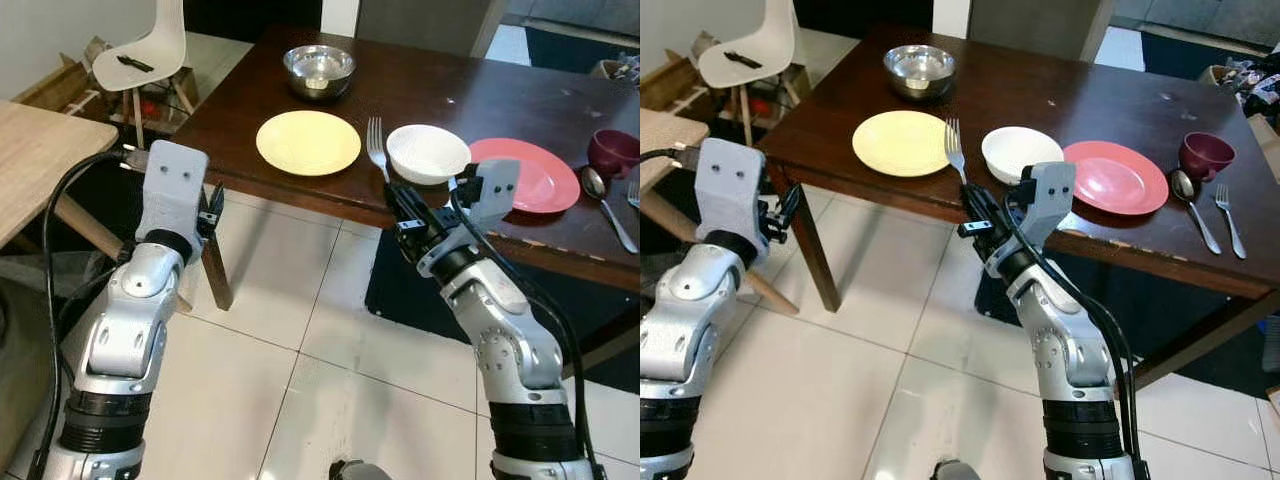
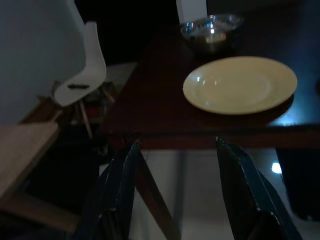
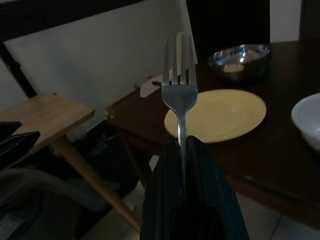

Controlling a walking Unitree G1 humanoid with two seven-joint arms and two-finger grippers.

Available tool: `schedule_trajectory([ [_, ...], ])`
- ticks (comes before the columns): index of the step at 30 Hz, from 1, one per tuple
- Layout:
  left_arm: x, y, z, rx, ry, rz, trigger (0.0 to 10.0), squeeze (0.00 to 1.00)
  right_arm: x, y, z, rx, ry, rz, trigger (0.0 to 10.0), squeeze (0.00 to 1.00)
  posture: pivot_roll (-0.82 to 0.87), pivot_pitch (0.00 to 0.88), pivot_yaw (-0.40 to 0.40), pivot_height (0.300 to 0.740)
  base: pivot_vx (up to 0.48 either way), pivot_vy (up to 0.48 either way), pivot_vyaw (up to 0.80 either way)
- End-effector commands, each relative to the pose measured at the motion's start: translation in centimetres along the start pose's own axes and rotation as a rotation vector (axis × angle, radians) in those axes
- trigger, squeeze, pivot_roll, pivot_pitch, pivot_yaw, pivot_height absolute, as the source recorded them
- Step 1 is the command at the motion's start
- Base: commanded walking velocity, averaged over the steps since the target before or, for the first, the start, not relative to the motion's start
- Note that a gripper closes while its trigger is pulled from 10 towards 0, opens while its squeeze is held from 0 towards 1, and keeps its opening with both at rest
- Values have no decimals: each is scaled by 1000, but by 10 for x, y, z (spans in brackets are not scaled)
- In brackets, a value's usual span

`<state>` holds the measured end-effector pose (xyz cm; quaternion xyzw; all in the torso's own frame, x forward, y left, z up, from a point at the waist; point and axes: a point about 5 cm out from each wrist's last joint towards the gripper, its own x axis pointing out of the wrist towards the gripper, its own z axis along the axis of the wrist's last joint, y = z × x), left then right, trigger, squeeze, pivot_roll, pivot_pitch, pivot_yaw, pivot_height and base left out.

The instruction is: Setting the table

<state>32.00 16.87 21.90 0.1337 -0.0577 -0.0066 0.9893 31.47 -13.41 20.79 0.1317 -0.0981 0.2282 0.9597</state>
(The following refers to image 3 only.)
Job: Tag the stainless steel bowl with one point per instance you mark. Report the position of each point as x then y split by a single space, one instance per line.
240 63

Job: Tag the silver fork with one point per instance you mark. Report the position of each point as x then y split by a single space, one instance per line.
178 97

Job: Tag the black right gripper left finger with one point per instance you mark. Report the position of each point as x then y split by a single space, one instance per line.
162 190

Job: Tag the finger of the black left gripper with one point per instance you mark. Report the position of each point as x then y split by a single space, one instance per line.
8 128
17 148

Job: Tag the white bowl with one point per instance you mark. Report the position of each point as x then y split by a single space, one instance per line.
308 117

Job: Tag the dark brown wooden table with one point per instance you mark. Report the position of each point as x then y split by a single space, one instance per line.
275 160

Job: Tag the yellow plate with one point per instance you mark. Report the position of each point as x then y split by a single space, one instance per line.
220 117

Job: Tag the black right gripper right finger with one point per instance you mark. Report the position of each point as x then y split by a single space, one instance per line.
212 190

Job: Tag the white chair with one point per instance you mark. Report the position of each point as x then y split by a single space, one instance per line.
146 90

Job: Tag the light wooden stool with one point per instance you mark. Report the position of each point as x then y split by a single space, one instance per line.
50 112

